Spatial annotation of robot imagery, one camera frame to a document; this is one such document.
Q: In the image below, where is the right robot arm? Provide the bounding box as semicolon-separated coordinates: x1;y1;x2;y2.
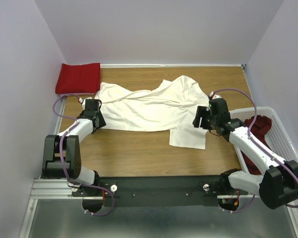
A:
193;98;298;209

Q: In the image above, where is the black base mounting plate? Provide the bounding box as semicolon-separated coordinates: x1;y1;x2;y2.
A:
72;176;246;211

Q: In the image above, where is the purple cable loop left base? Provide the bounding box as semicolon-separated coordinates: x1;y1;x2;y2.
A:
82;191;115;217

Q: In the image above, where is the folded red t-shirt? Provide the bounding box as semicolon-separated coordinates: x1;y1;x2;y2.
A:
55;63;101;94

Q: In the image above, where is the aluminium front frame rail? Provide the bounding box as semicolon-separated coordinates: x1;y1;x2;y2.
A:
29;177;75;200

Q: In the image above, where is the white rear table edge strip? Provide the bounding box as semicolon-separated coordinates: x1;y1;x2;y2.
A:
100;63;246;68

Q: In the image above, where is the dark red t-shirt in basket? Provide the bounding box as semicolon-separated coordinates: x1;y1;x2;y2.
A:
241;115;272;175

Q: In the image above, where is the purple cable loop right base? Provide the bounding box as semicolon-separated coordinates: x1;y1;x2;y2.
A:
221;195;256;214

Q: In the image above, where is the white t-shirt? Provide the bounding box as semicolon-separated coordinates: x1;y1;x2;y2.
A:
95;75;208;150

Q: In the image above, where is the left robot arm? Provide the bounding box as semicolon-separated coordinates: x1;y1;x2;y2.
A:
42;99;106;196

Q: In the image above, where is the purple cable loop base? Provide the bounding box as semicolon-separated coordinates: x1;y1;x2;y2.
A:
82;191;115;217
221;195;256;214

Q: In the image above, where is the aluminium rail left side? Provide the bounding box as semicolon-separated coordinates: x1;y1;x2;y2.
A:
50;98;66;134

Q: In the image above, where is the white plastic laundry basket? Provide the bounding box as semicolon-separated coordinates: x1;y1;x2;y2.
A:
230;107;298;174

